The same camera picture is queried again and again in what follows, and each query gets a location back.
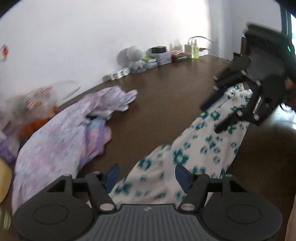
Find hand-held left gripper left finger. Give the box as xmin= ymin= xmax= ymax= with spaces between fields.
xmin=46 ymin=163 xmax=121 ymax=212

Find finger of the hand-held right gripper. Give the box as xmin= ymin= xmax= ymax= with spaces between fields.
xmin=200 ymin=57 xmax=261 ymax=111
xmin=215 ymin=88 xmax=267 ymax=134

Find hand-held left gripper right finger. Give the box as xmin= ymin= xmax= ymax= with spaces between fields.
xmin=175 ymin=163 xmax=251 ymax=211

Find cream teal flower garment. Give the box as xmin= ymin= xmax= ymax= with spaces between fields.
xmin=108 ymin=82 xmax=254 ymax=207

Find dark small box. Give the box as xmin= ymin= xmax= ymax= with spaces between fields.
xmin=171 ymin=53 xmax=188 ymax=62

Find grey tin box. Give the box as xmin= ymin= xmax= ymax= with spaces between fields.
xmin=157 ymin=52 xmax=172 ymax=66

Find pink floral dress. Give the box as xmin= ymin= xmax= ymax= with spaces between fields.
xmin=11 ymin=93 xmax=112 ymax=215

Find green and white boxes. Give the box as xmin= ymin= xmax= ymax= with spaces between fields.
xmin=141 ymin=57 xmax=158 ymax=69

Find lilac floral garment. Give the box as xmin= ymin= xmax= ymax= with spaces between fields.
xmin=85 ymin=85 xmax=139 ymax=121

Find white robot-shaped speaker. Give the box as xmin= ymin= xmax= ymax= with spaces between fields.
xmin=126 ymin=46 xmax=146 ymax=74

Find orange soft item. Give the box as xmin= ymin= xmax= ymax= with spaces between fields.
xmin=19 ymin=105 xmax=57 ymax=138

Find white power strip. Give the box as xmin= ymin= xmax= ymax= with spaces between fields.
xmin=102 ymin=67 xmax=129 ymax=82

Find clear plastic bags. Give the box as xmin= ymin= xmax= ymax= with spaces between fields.
xmin=0 ymin=80 xmax=82 ymax=139

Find yellow soft item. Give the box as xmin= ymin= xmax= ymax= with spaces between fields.
xmin=0 ymin=159 xmax=13 ymax=205

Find red checkered packet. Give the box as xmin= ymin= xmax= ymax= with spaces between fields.
xmin=25 ymin=86 xmax=53 ymax=108

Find purple plastic bag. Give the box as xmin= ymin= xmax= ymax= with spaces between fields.
xmin=0 ymin=136 xmax=17 ymax=163

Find person's pink clothing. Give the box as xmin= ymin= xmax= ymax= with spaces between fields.
xmin=285 ymin=205 xmax=296 ymax=241

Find flower wall sticker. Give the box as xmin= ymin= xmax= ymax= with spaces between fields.
xmin=0 ymin=44 xmax=10 ymax=62

